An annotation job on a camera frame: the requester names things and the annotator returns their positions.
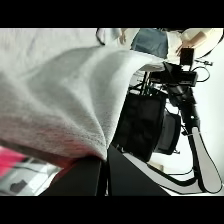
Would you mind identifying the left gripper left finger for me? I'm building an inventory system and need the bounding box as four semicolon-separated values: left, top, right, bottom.
39;155;103;197

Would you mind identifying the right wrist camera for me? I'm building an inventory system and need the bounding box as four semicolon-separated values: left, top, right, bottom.
179;47;195;72

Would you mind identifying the grey garment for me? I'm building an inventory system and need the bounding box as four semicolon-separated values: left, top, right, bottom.
0;27;166;169

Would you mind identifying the black cable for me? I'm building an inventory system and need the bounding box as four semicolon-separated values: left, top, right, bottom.
190;65;212;84

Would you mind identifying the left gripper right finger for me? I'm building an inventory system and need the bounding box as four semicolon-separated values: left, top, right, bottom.
106;144;172;197

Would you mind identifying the person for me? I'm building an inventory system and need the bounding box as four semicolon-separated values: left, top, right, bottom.
117;27;224;65

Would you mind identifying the black fabric bin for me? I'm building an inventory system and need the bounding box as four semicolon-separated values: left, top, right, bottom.
111;89;183;163

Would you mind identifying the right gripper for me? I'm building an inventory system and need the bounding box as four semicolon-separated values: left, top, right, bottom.
148;61;199;89

